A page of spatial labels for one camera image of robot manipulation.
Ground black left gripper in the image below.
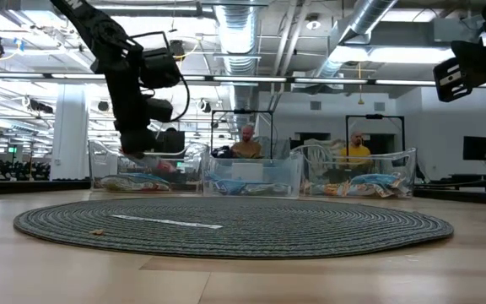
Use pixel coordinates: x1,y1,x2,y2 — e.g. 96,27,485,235
105,69,175,154

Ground pale granola bar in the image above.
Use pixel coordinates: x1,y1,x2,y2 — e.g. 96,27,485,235
349,172,402,190

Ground black computer monitor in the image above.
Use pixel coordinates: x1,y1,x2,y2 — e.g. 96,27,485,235
154,129,186,154

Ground white square column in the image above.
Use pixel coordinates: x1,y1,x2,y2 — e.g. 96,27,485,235
50,84,89,182

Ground small clear plastic bin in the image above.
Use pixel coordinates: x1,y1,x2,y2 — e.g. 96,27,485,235
202,151,305,199

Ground white printed paper strip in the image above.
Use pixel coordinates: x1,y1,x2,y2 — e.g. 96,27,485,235
111,214,224,231

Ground yellow hanging pendant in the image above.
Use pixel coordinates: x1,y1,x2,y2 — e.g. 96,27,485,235
356,62,365,106

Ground black low bench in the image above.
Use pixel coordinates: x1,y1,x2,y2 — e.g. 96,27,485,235
411,171,486,193

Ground person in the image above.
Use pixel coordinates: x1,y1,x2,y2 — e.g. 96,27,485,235
229,124,264,160
338,131,373,166

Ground round grey woven placemat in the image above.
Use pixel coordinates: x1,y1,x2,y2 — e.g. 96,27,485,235
13,197,455,260

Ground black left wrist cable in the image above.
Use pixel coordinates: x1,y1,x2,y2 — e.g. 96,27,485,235
132,31,192,123

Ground black wall mounted monitor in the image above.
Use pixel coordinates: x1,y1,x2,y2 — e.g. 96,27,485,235
462,135,486,162

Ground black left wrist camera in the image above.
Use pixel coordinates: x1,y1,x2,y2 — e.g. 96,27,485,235
140,46,182,90

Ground silver spiral ventilation duct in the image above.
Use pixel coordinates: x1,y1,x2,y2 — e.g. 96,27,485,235
313,0,399,79
213,3,262,113

